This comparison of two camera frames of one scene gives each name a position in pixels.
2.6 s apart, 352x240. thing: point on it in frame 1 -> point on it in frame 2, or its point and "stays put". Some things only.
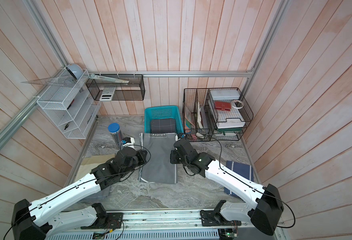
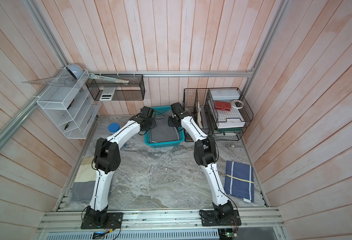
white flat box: x=225 y=94 stays put
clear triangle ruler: x=67 y=81 stays put
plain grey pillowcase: x=158 y=168 -> x=162 y=132
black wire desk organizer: x=215 y=114 stays put
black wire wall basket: x=134 y=90 stays put
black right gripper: x=174 y=153 -> x=170 y=122
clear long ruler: x=109 y=79 stays put
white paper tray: x=234 y=118 stays put
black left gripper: x=142 y=157 -> x=154 y=124
